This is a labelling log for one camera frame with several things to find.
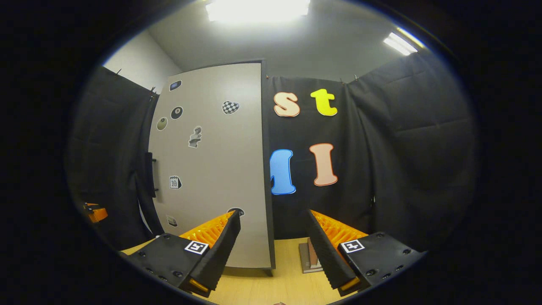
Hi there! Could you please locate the black backdrop cloth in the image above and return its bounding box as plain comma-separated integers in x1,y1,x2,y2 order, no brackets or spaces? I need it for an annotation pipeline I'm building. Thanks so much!
68,53,479,255

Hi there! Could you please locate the large ceiling light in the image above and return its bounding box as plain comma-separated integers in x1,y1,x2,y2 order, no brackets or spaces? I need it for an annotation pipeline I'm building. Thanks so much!
205,0,312,24

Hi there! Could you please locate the small ceiling light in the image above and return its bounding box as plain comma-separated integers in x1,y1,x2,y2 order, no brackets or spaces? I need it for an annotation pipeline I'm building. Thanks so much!
383,31,424,57

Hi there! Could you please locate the black door handle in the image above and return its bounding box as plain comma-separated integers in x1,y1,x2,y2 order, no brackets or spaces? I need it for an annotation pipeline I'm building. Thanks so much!
144,151,158,199

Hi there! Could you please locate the brown book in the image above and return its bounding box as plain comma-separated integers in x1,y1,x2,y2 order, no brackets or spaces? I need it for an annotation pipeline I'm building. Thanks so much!
307,238,324,269

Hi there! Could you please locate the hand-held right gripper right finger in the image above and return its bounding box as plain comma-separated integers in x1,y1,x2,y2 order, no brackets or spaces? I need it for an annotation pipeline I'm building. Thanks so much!
307,209,426,297

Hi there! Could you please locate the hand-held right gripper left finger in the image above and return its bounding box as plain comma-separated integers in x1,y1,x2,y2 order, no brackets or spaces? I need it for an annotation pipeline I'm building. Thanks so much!
121,209,242,298

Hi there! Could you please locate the beige cabinet door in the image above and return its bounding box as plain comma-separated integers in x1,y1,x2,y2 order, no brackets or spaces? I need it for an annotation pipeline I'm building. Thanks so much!
148,62,272,269

